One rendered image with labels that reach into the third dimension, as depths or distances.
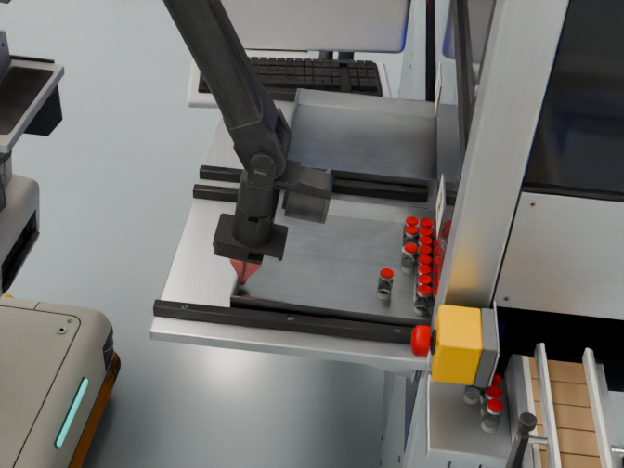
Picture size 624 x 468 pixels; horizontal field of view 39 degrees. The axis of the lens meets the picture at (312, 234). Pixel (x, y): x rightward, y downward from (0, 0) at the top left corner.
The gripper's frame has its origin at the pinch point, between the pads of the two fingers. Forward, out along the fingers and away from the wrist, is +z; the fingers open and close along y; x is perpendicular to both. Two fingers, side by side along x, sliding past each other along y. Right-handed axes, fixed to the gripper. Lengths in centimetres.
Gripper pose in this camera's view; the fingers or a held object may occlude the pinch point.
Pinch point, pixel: (243, 278)
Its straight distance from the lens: 133.9
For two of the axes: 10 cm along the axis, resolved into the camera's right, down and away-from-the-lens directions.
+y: 9.8, 2.0, 0.4
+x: 1.0, -6.4, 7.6
